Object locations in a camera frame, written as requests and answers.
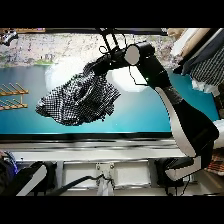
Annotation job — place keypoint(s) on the black and white checked garment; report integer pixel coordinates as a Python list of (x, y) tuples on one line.
[(80, 100)]

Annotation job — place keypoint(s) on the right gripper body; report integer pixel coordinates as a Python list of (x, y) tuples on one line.
[(104, 65)]

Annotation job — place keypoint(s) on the dark blue garment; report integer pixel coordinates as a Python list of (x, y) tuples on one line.
[(206, 50)]

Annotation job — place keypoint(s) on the striped garment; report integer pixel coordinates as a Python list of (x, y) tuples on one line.
[(210, 71)]

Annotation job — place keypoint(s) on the beige garment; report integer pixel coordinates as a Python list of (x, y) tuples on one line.
[(175, 32)]

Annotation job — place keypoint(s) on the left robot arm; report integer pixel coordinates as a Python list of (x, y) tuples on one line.
[(31, 178)]

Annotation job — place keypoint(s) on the silver frame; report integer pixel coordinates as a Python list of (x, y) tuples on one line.
[(100, 150)]

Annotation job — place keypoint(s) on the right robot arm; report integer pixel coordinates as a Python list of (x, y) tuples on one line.
[(190, 126)]

